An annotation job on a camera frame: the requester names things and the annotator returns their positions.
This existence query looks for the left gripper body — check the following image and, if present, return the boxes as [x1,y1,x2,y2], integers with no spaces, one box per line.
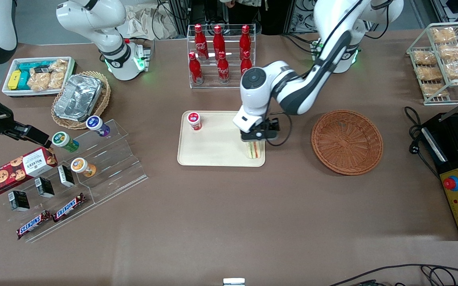
[233,105,280,142]

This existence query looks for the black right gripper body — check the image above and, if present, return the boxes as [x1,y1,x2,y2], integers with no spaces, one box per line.
[0,111,52,149]

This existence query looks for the plastic-wrapped triangle sandwich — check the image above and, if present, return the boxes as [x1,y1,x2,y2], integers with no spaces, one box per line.
[246,141,264,160]

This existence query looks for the cream plastic serving tray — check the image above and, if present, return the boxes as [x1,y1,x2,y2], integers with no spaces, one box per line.
[177,110,266,167]

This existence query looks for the aluminium foil tray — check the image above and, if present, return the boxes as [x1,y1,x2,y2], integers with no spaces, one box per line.
[54,74,102,122]

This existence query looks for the light oval wicker basket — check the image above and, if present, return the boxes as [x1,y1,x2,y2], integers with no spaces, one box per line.
[51,71,111,130]

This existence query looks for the round brown wicker basket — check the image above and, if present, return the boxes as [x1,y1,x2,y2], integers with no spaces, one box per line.
[311,110,384,176]

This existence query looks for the green-label gum jar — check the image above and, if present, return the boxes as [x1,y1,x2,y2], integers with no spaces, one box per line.
[52,131,80,153]

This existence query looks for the small black carton box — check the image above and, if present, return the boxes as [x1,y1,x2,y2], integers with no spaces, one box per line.
[35,177,55,198]
[57,165,75,187]
[8,191,30,211]

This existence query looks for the orange-label gum jar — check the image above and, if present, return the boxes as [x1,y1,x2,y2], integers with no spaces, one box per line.
[71,157,97,178]

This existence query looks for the red Walkers shortbread cookie box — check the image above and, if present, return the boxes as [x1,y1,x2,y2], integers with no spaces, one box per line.
[0,147,58,197]

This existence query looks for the white plastic bin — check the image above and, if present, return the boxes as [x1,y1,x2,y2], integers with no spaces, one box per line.
[2,56,76,98]

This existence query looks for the teal snack box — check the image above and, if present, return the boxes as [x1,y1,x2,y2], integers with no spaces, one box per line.
[18,60,52,73]
[16,71,31,90]

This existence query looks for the yellow snack box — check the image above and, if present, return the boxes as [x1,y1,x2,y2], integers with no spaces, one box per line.
[8,70,22,90]

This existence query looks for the purple-label gum jar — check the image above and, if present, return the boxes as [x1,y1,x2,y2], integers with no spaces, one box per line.
[86,115,110,137]

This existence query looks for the red-label gum jar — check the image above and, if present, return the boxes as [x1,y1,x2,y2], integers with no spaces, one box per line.
[187,112,202,131]

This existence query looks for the Snickers chocolate bar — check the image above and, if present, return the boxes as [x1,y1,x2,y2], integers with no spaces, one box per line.
[52,193,86,223]
[16,210,52,240]

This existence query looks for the clear acrylic stepped display stand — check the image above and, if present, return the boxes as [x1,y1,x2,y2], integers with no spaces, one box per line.
[0,118,149,243]

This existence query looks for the red cola bottle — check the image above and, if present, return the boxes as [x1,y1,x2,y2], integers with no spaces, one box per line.
[194,24,208,60]
[240,25,252,60]
[188,52,204,85]
[217,51,230,84]
[213,25,226,60]
[240,50,253,75]

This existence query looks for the clear acrylic bottle rack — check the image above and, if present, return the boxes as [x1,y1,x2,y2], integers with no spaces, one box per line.
[186,23,256,89]

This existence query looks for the beige cloth bag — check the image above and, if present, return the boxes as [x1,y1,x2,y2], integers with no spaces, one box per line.
[127,5,179,40]

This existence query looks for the black griddle machine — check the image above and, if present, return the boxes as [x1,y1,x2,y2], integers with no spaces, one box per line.
[422,112,458,242]

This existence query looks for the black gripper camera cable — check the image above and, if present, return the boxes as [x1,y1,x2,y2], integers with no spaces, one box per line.
[267,112,293,147]

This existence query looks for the black power cable with plug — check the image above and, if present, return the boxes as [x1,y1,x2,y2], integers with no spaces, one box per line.
[404,106,438,177]

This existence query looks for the white wire shelf rack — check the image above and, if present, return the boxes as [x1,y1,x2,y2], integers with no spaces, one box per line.
[406,21,458,106]

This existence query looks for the black floor cable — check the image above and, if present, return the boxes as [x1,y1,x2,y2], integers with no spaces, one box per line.
[328,263,458,286]

